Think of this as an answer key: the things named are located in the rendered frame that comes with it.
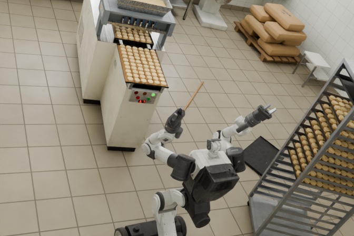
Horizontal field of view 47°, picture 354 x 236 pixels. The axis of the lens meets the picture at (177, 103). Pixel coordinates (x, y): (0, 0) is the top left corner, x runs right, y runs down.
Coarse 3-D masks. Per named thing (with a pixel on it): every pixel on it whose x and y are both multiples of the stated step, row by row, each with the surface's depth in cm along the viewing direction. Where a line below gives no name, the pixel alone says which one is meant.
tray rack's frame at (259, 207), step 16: (352, 64) 302; (320, 192) 395; (256, 208) 391; (272, 208) 399; (288, 208) 406; (352, 208) 342; (256, 224) 375; (272, 224) 382; (288, 224) 389; (336, 224) 357
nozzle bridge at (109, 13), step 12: (108, 0) 393; (108, 12) 378; (120, 12) 382; (132, 12) 390; (168, 12) 418; (96, 24) 407; (120, 24) 394; (132, 24) 400; (144, 24) 406; (156, 24) 409; (168, 24) 410
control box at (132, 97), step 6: (132, 90) 354; (138, 90) 355; (144, 90) 358; (150, 90) 361; (132, 96) 358; (144, 96) 362; (150, 96) 363; (138, 102) 364; (144, 102) 366; (150, 102) 368
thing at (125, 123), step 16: (112, 64) 409; (112, 80) 402; (112, 96) 396; (128, 96) 361; (112, 112) 390; (128, 112) 374; (144, 112) 379; (112, 128) 385; (128, 128) 387; (144, 128) 392; (112, 144) 397; (128, 144) 402
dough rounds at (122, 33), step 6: (114, 30) 409; (120, 30) 413; (126, 30) 417; (120, 36) 399; (126, 36) 404; (132, 36) 410; (138, 36) 411; (144, 36) 420; (144, 42) 411; (150, 42) 412
